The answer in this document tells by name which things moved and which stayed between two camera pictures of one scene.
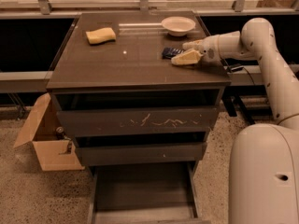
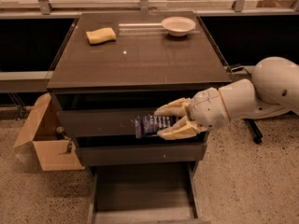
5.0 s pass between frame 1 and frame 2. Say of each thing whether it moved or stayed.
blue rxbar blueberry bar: moved
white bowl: stayed
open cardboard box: stayed
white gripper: moved
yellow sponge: stayed
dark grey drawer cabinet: stayed
